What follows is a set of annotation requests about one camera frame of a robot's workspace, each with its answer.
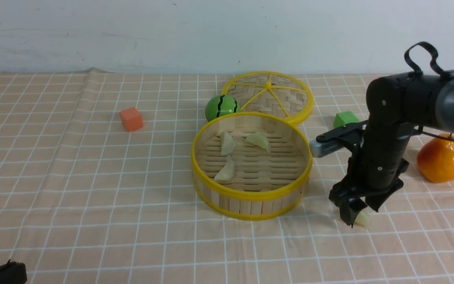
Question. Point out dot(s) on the bamboo steamer lid yellow rim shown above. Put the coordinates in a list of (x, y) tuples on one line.
[(272, 93)]

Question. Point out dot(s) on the bamboo steamer tray yellow rim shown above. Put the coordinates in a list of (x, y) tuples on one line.
[(266, 185)]

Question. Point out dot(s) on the green toy watermelon ball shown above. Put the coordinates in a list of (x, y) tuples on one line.
[(221, 105)]

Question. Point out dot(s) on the pale dumpling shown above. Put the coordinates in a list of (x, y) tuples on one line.
[(259, 140), (362, 220), (227, 172)]

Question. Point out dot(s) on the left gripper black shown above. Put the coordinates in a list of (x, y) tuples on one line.
[(13, 273)]

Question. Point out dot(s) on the checkered beige tablecloth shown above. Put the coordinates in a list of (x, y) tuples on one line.
[(82, 201)]

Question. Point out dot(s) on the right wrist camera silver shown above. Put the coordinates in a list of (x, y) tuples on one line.
[(335, 144)]

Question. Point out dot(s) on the orange yellow toy pear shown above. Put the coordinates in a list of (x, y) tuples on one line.
[(435, 160)]

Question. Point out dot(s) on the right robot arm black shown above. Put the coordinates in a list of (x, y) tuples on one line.
[(399, 106)]

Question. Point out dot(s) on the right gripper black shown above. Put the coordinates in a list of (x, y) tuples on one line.
[(373, 170)]

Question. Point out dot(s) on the green cube block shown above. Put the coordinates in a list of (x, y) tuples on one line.
[(343, 118)]

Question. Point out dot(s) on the orange cube block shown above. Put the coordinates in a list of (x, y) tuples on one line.
[(131, 119)]

